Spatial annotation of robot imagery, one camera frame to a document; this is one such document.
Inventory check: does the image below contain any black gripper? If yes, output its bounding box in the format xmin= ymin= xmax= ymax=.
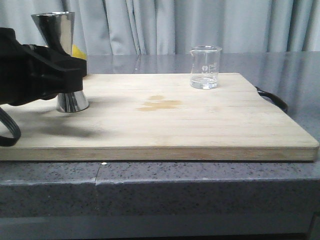
xmin=0 ymin=27 xmax=87 ymax=105

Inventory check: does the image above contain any steel double jigger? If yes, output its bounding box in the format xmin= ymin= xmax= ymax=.
xmin=31 ymin=11 xmax=89 ymax=113

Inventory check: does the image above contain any clear glass beaker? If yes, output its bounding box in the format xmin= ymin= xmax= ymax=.
xmin=190 ymin=45 xmax=222 ymax=90

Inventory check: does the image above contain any yellow lemon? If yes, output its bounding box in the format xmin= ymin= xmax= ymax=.
xmin=72 ymin=44 xmax=87 ymax=60

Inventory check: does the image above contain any grey curtain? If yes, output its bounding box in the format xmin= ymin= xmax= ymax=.
xmin=0 ymin=0 xmax=320 ymax=56

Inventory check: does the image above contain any wooden cutting board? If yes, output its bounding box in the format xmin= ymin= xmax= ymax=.
xmin=0 ymin=73 xmax=319 ymax=161

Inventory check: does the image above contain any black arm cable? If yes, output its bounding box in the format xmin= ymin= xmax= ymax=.
xmin=0 ymin=107 xmax=22 ymax=148

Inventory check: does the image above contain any black board handle strap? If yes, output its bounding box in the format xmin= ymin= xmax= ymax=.
xmin=254 ymin=86 xmax=289 ymax=113

